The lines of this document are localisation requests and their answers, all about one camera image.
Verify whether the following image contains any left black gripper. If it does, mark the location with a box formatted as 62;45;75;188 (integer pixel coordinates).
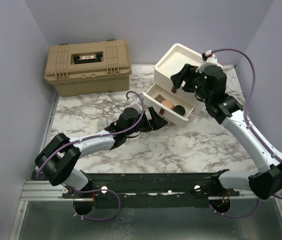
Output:
126;107;168;137

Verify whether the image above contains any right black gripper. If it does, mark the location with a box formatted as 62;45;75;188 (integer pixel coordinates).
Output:
171;63;211;104

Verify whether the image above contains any cream drawer organizer cabinet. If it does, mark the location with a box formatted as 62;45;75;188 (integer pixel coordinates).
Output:
154;43;225;111

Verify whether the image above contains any orange makeup sponge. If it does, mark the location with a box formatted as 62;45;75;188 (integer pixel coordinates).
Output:
162;99;174;110

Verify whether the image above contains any brown eyeshadow palette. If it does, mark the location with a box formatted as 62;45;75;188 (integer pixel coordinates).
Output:
154;94;166;104

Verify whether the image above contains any black round compact jar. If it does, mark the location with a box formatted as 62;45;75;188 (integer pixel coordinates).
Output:
173;105;186;116

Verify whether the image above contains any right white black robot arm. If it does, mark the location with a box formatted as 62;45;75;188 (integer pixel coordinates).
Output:
171;64;282;200

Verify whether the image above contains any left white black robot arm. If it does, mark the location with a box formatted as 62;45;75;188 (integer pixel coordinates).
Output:
34;107;168;198

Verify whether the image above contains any tan plastic toolbox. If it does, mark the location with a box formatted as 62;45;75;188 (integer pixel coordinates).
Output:
44;39;132;97

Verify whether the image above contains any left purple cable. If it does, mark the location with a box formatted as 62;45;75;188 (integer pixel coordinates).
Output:
35;91;146;222

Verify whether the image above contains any black mounting rail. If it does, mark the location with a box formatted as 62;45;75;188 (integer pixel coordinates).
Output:
62;172;239;214

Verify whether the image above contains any aluminium extrusion rail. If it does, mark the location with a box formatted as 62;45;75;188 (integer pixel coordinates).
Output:
19;180;73;202

